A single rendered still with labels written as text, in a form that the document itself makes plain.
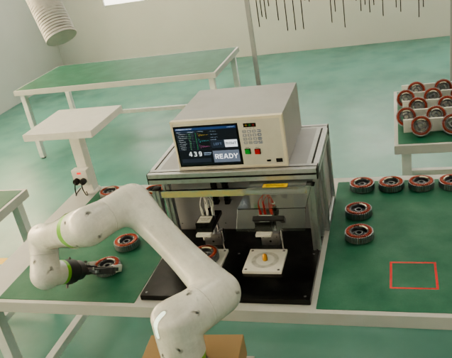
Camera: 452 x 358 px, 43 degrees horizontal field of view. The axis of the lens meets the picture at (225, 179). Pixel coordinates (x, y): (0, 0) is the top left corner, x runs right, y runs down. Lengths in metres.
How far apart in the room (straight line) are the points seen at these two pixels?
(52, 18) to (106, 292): 1.41
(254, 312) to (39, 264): 0.77
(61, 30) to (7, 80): 5.69
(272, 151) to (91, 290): 0.90
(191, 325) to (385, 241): 1.02
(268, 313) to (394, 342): 1.09
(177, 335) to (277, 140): 0.87
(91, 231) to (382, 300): 0.98
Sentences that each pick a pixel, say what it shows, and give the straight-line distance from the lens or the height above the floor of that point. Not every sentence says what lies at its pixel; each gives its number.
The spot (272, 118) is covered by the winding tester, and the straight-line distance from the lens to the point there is 2.07.
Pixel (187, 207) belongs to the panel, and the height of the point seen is 0.88.
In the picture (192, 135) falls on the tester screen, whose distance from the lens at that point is 2.18.
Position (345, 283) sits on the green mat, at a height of 0.75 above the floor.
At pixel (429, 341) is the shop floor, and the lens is 3.01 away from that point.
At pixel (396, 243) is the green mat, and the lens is 2.31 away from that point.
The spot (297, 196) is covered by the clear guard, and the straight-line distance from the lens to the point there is 2.02.
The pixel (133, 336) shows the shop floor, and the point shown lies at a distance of 3.29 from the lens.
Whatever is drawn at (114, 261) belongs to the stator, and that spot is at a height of 0.78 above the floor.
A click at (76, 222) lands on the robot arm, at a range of 1.72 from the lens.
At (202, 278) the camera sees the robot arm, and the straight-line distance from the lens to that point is 1.65.
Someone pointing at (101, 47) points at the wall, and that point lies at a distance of 9.46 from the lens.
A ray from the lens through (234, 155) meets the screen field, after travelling 2.17.
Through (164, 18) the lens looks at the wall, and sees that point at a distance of 8.92.
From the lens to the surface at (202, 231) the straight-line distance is 2.27.
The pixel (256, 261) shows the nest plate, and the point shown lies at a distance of 2.21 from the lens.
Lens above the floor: 2.01
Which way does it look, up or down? 25 degrees down
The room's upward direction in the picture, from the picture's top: 10 degrees counter-clockwise
